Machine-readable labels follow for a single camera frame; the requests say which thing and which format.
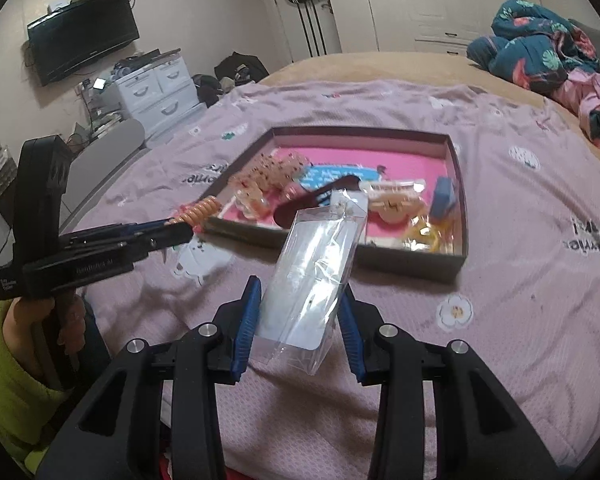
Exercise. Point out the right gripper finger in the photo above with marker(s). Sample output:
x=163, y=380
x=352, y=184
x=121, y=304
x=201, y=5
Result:
x=116, y=234
x=138, y=250

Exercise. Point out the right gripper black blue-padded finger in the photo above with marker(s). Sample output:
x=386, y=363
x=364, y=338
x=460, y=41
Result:
x=481, y=431
x=114, y=431

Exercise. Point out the maroon oval hair clip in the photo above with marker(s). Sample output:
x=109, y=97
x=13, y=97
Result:
x=284, y=213

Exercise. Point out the clear plastic jewelry bag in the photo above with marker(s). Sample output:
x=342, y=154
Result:
x=299, y=305

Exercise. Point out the blue boxed jewelry packet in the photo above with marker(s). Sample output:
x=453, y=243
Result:
x=443, y=200

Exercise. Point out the white pearl flower clip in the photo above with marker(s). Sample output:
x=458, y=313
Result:
x=250, y=201

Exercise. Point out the white earring card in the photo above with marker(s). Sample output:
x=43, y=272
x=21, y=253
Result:
x=352, y=204

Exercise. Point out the person's left hand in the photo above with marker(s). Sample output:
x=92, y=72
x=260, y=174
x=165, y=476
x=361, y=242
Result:
x=25, y=339

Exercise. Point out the grey bed footboard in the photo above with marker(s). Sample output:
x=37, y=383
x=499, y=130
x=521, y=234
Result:
x=90, y=174

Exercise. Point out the green jacket sleeve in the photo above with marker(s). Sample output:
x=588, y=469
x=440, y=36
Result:
x=26, y=406

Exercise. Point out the white drawer cabinet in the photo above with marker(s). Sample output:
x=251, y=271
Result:
x=158, y=95

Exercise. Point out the pink printed bed sheet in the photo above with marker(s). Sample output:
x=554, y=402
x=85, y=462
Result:
x=527, y=298

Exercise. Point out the clear red-speckled claw clip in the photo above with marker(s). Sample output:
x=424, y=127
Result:
x=268, y=172

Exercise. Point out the pink fuzzy hair accessory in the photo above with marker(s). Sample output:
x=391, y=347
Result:
x=292, y=191

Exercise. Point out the black bag on floor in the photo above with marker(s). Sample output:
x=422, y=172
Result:
x=234, y=71

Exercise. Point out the dark cardboard tray pink lining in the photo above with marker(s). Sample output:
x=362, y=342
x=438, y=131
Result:
x=421, y=247

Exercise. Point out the cream claw hair clip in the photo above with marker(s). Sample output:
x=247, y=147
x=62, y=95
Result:
x=394, y=201

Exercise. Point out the teal floral quilt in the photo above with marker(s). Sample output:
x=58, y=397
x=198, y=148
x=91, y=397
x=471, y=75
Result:
x=540, y=51

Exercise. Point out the black wall television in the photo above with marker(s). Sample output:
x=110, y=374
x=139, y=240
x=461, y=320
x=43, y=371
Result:
x=78, y=34

